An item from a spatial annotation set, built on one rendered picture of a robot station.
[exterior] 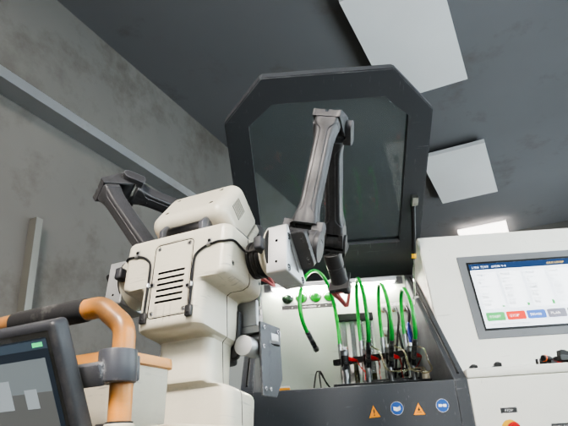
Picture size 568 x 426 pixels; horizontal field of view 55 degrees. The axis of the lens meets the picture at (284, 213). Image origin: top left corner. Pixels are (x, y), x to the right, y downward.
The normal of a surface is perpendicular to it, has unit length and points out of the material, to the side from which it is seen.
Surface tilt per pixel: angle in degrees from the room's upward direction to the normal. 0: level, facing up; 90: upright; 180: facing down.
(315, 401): 90
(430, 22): 180
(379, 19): 180
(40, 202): 90
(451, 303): 76
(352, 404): 90
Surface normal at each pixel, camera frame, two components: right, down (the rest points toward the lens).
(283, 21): 0.06, 0.91
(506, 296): -0.06, -0.61
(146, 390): 0.90, -0.18
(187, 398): -0.43, -0.47
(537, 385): -0.05, -0.40
